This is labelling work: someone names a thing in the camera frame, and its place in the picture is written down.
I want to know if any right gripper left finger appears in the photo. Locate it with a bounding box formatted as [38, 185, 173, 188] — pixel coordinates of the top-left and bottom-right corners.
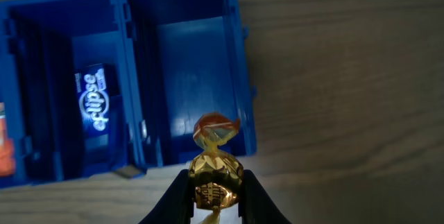
[138, 169, 195, 224]

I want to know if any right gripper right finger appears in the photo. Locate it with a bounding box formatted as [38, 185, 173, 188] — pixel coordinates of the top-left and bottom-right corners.
[237, 169, 293, 224]

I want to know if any blue candy pack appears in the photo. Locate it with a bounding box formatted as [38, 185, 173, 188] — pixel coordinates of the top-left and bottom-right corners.
[74, 63, 121, 138]

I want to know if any blue tray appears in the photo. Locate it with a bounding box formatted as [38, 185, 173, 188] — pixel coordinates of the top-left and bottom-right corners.
[0, 0, 258, 189]

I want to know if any orange candy box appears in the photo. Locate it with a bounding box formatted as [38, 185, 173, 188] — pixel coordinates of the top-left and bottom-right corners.
[0, 101, 17, 178]

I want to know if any gold candy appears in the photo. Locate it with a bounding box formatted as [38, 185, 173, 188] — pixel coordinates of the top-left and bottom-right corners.
[187, 112, 244, 224]

